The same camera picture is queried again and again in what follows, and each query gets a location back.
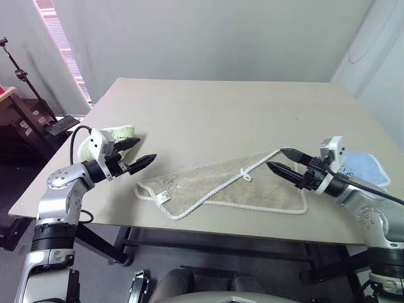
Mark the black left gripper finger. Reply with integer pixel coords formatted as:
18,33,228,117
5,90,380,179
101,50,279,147
128,153,158,175
114,138,141,152

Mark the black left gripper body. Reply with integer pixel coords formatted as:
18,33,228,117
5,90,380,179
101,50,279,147
105,150,132,177

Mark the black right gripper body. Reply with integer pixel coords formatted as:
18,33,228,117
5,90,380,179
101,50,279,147
294,157,328,191

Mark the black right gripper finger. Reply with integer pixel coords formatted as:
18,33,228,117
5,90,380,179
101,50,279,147
266,161,302,187
280,148,312,165

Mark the beige towel with white trim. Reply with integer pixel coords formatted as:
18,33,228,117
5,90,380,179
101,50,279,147
133,146,309,222

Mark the light green cloth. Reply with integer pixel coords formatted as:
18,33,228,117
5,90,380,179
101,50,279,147
77,124,140,165

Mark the light blue cloth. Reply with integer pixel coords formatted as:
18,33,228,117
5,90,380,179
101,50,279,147
338,151,391,188

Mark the black flat tripod plate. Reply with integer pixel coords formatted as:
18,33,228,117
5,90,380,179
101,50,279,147
44,115,81,138

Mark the brown wooden cabinet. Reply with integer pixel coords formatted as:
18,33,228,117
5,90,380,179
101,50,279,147
0,85,49,165

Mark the window blind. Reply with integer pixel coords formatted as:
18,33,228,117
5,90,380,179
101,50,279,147
32,0,95,110

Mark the black tripod stand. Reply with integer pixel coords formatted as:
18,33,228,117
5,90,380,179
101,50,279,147
0,36,61,128

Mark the silver robot torso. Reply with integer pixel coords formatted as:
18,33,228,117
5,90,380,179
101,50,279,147
157,289,317,303

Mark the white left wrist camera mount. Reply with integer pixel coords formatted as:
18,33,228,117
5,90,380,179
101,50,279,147
88,128,119,182

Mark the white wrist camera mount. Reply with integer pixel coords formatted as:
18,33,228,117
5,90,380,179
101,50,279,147
88,128,119,182
315,136,347,194

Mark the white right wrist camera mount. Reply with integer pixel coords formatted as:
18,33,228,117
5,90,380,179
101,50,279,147
315,136,347,194

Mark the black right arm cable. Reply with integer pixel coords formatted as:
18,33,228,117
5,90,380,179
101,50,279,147
326,166,404,206

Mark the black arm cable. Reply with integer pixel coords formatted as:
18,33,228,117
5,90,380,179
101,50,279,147
326,166,404,206
69,125,95,224

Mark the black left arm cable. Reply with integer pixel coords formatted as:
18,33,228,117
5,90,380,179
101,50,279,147
69,125,95,224

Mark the black metal table frame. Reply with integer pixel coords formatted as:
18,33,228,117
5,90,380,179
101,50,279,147
0,217,379,285

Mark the silver and black bracket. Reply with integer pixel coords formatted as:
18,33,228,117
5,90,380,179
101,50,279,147
128,269,151,303

